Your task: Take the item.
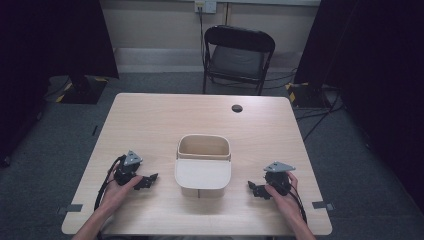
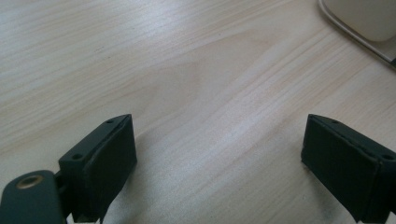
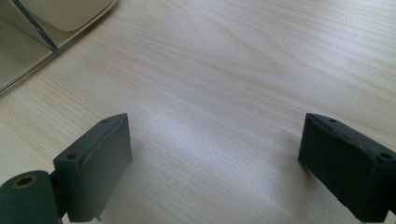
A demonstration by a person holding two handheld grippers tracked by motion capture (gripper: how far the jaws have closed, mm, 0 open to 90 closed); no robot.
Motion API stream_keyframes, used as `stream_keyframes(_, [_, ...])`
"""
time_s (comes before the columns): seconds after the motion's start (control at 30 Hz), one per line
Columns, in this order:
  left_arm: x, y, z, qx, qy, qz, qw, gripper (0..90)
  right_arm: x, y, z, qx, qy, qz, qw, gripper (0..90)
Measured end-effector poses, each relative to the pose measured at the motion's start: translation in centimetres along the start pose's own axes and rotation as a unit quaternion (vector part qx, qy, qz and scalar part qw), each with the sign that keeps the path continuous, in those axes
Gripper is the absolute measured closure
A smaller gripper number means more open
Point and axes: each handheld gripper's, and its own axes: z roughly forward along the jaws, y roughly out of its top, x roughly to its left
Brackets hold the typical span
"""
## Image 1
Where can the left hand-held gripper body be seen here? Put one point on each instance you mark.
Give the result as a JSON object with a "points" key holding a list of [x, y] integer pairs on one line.
{"points": [[126, 173]]}

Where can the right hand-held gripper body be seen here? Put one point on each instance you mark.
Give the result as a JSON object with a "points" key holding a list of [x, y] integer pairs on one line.
{"points": [[278, 180]]}

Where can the person's left hand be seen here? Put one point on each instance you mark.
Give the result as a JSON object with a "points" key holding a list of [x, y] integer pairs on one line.
{"points": [[117, 192]]}

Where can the person's right hand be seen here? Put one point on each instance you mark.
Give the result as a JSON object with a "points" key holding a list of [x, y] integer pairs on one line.
{"points": [[285, 201]]}

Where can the grey tape strip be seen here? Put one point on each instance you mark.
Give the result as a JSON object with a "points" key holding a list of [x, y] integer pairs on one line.
{"points": [[322, 205], [70, 208]]}

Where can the beige bin with lid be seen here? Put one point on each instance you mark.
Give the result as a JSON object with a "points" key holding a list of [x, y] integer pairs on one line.
{"points": [[203, 166]]}

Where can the small dark floor strip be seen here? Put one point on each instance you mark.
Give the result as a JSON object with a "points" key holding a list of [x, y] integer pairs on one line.
{"points": [[95, 130]]}

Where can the black stand base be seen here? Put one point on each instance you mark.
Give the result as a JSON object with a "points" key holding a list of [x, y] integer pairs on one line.
{"points": [[85, 90], [308, 95]]}

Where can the black folding chair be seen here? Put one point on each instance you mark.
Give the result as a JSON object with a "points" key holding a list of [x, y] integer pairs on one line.
{"points": [[238, 56]]}

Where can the dark curtain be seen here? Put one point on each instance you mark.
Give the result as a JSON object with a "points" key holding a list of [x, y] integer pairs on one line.
{"points": [[373, 83], [50, 50]]}

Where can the white wall socket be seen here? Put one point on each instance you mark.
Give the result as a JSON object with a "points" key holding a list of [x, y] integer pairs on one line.
{"points": [[205, 6]]}

